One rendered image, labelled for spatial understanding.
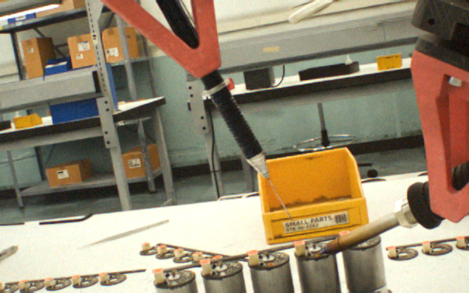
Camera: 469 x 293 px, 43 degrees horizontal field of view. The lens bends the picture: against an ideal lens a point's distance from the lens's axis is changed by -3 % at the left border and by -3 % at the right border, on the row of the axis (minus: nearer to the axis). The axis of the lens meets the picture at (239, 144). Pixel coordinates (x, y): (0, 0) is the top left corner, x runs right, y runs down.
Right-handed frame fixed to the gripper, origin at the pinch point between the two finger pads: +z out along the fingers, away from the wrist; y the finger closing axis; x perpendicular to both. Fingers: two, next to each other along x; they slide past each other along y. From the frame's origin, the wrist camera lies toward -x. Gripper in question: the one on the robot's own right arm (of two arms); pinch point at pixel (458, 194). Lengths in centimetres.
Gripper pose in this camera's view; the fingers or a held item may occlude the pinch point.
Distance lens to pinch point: 30.8
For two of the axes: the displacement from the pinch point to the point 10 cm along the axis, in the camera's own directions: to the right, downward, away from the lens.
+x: 7.5, 4.2, -5.1
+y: -6.3, 2.2, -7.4
